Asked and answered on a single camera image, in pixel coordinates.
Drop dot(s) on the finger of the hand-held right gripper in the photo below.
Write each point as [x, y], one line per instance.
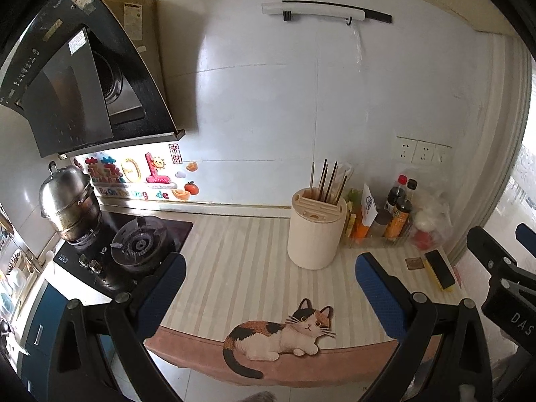
[528, 238]
[488, 249]

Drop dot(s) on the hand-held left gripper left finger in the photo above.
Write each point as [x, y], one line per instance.
[161, 297]

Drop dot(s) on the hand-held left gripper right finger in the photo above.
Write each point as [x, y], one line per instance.
[379, 297]

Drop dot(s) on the cream utensil holder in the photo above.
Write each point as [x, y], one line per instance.
[314, 234]

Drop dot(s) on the black chopstick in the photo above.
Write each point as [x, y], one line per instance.
[323, 180]
[333, 180]
[342, 188]

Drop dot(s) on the dark brown chopstick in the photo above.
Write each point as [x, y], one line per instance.
[313, 173]

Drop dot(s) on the small brown square coaster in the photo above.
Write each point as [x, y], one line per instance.
[413, 263]

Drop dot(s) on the black and yellow sponge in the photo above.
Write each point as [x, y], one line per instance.
[439, 269]

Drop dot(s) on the clear plastic bag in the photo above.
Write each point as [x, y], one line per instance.
[431, 217]

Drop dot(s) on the black gas stove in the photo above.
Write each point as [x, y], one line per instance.
[171, 228]

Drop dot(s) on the orange seasoning packets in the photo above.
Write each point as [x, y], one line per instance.
[359, 228]

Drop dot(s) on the grey lid jar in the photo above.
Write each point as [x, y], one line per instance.
[380, 222]

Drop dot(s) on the orange label sauce bottle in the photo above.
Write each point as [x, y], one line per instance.
[398, 222]

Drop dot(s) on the white packet blue logo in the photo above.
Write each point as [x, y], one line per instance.
[368, 205]

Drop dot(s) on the black cap dark bottle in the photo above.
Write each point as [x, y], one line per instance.
[411, 188]

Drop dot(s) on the striped cat mat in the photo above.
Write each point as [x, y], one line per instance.
[251, 259]

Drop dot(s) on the red cap soy sauce bottle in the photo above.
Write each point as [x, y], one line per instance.
[395, 194]

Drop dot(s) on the blue cabinet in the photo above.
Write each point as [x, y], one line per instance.
[39, 326]

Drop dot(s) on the steel steamer pot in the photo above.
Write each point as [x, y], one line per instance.
[67, 197]

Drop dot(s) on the grey fuzzy object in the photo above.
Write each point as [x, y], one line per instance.
[259, 397]

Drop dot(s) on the black range hood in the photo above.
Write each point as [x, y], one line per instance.
[63, 75]

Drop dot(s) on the orange ingot wall sticker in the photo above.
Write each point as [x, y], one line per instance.
[192, 166]
[183, 195]

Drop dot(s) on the white wall socket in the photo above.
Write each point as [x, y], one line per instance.
[423, 153]
[406, 148]
[442, 155]

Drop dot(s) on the red persimmon wall sticker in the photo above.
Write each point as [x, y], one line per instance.
[191, 187]

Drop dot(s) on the large colourful wall sticker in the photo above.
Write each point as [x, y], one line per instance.
[125, 171]

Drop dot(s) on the red stamp wall sticker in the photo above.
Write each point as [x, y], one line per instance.
[173, 154]

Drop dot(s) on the white wall rack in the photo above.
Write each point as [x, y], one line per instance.
[314, 8]

